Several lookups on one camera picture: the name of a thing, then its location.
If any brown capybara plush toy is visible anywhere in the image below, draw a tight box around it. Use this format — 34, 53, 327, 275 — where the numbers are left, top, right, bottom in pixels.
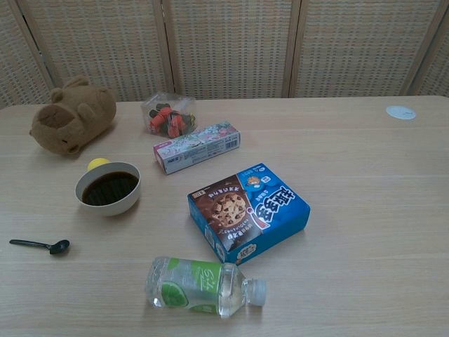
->
29, 74, 117, 157

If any blue cookie box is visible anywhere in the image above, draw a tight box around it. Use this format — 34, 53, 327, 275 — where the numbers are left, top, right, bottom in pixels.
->
187, 161, 311, 265

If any black plastic spoon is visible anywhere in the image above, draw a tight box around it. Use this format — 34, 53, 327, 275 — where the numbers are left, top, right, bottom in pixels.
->
9, 239, 70, 256

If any floral toothpaste box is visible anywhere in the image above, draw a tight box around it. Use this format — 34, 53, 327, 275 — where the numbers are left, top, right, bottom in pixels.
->
152, 121, 241, 176

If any woven folding screen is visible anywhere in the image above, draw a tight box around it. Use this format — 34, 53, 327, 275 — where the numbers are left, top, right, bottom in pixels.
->
0, 0, 449, 110

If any green label water bottle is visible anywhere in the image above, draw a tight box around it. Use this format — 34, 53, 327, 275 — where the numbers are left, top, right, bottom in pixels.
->
145, 256, 267, 319

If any clear bag of snacks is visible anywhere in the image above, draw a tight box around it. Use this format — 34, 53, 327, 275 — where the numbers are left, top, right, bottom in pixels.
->
140, 91, 198, 138

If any yellow ball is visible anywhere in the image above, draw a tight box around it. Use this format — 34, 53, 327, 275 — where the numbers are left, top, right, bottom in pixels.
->
87, 158, 111, 172

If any white bowl dark inside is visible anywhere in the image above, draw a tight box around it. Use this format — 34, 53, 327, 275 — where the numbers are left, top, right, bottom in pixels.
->
74, 161, 142, 217

